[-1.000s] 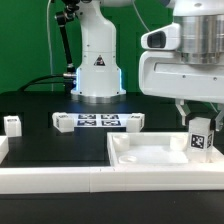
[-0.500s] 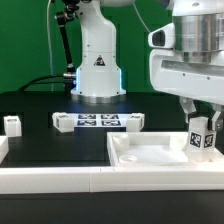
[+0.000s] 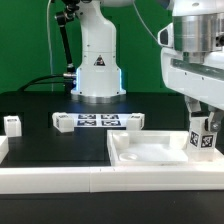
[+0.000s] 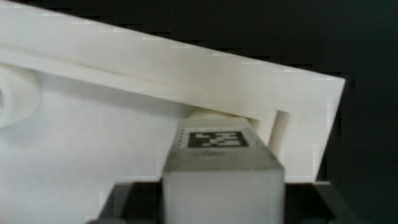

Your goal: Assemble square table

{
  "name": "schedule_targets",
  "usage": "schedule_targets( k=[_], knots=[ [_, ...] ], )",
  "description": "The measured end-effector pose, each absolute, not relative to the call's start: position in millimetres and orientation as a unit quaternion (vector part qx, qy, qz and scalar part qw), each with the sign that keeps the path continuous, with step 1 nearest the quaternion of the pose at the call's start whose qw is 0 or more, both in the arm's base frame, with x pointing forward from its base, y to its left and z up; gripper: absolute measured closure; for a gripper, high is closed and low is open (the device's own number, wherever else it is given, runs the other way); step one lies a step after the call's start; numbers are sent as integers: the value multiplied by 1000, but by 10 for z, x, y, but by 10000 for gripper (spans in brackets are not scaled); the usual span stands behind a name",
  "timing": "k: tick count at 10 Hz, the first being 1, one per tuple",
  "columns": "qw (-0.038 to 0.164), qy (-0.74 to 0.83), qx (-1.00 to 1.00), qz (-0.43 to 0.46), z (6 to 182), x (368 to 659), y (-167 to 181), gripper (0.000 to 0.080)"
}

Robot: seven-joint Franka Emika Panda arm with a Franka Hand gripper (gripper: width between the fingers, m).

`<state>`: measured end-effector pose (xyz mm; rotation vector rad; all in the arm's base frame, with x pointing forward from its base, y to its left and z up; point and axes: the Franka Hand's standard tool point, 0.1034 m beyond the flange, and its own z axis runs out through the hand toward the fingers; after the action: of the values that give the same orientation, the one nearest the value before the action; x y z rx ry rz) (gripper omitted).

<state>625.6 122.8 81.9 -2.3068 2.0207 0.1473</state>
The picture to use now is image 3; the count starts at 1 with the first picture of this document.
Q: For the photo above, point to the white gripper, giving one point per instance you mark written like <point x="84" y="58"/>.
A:
<point x="199" y="82"/>

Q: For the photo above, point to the white square table top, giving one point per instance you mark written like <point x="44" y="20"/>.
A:
<point x="154" y="148"/>

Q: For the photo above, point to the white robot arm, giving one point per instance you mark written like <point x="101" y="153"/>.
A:
<point x="192" y="54"/>

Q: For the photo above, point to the white U-shaped fence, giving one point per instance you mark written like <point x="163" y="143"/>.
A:
<point x="196" y="176"/>

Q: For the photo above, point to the marker sheet with tags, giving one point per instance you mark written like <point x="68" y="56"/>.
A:
<point x="99" y="120"/>

